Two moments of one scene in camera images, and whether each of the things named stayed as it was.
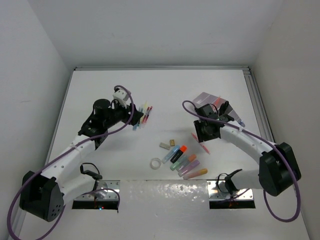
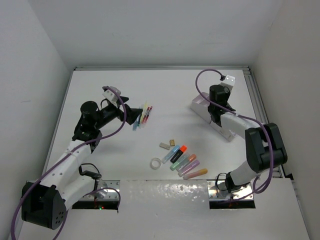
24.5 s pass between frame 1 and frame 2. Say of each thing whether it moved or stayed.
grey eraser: stayed
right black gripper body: moved
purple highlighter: stayed
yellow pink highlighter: stayed
